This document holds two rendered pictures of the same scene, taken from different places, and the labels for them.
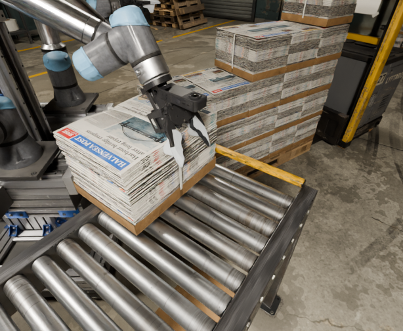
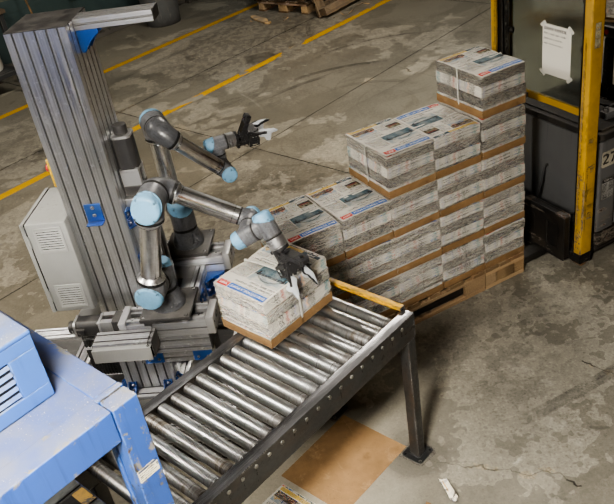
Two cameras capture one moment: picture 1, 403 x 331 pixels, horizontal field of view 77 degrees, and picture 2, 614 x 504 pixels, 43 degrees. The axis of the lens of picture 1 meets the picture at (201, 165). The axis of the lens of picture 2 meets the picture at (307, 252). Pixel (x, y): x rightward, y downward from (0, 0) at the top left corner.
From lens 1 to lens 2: 2.43 m
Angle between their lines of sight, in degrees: 10
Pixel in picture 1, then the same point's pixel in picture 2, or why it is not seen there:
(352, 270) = (529, 420)
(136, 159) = (270, 295)
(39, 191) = (184, 331)
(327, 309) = (485, 456)
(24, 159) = (175, 304)
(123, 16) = (260, 218)
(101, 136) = (246, 283)
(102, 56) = (248, 238)
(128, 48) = (263, 233)
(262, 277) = (352, 365)
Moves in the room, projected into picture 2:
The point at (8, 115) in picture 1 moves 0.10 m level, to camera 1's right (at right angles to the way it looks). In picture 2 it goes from (169, 270) to (192, 269)
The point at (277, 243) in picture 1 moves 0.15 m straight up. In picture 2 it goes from (368, 347) to (364, 317)
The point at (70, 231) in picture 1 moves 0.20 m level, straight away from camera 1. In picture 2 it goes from (226, 349) to (202, 327)
